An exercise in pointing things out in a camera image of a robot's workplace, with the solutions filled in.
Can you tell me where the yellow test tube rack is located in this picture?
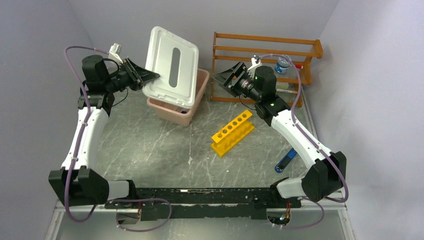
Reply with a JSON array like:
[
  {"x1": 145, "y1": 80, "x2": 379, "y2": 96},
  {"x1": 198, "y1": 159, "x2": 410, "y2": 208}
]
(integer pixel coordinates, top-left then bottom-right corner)
[{"x1": 210, "y1": 109, "x2": 255, "y2": 158}]

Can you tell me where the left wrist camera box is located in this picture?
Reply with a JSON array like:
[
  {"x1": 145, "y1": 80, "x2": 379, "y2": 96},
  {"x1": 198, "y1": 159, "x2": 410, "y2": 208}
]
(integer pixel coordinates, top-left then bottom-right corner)
[{"x1": 108, "y1": 43, "x2": 123, "y2": 65}]

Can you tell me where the blue black handheld tool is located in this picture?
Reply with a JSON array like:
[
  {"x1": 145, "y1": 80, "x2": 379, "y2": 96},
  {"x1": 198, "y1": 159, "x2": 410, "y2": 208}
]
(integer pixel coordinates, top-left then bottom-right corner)
[{"x1": 274, "y1": 148, "x2": 297, "y2": 173}]

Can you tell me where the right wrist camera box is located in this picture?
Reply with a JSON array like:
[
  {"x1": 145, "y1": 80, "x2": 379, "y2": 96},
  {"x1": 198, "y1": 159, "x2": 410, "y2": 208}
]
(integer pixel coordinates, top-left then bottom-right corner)
[{"x1": 248, "y1": 55, "x2": 262, "y2": 74}]

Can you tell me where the orange wooden shelf rack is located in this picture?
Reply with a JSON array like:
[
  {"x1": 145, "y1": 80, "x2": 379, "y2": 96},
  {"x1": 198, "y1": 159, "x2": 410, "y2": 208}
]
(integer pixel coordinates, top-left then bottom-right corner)
[{"x1": 211, "y1": 32, "x2": 324, "y2": 96}]

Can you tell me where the white plastic tray lid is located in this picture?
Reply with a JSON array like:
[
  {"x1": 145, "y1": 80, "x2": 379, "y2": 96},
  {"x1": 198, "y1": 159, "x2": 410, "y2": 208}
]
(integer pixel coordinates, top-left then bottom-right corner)
[{"x1": 142, "y1": 26, "x2": 199, "y2": 109}]

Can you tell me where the pink plastic bin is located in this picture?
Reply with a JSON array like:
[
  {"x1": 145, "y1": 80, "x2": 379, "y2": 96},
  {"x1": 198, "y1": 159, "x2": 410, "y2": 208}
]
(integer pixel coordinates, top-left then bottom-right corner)
[{"x1": 146, "y1": 68, "x2": 210, "y2": 127}]

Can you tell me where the small white box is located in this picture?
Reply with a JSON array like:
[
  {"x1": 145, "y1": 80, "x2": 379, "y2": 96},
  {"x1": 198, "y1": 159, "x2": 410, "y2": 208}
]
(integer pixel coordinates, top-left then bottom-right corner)
[{"x1": 276, "y1": 82, "x2": 290, "y2": 90}]

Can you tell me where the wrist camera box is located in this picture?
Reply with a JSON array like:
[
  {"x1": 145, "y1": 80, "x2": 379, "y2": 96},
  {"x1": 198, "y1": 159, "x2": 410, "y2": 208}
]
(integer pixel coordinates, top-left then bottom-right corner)
[
  {"x1": 108, "y1": 43, "x2": 123, "y2": 65},
  {"x1": 248, "y1": 55, "x2": 262, "y2": 74}
]

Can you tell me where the blue-lidded jar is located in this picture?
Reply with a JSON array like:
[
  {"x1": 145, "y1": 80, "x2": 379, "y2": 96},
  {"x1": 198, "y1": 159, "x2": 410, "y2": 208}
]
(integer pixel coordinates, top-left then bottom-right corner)
[{"x1": 274, "y1": 55, "x2": 291, "y2": 74}]

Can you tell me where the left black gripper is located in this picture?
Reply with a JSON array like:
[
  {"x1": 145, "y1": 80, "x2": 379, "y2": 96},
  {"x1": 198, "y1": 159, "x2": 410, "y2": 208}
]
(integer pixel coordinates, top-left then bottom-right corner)
[{"x1": 104, "y1": 57, "x2": 160, "y2": 93}]

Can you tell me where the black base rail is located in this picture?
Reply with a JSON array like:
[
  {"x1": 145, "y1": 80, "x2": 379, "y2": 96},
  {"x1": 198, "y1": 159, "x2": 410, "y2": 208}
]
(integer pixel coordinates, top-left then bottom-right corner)
[{"x1": 104, "y1": 187, "x2": 301, "y2": 221}]

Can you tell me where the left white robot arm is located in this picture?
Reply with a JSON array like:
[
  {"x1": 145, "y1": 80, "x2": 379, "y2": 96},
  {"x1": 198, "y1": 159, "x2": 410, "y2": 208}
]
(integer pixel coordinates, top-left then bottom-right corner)
[{"x1": 48, "y1": 54, "x2": 160, "y2": 208}]

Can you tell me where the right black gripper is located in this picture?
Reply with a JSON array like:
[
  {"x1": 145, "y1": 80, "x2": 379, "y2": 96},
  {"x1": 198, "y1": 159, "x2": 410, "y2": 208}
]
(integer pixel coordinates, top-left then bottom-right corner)
[{"x1": 211, "y1": 61, "x2": 262, "y2": 103}]

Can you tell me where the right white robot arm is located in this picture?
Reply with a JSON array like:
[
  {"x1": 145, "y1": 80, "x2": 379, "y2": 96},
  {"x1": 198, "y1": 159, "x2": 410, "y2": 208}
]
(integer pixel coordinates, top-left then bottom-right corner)
[{"x1": 211, "y1": 62, "x2": 347, "y2": 207}]

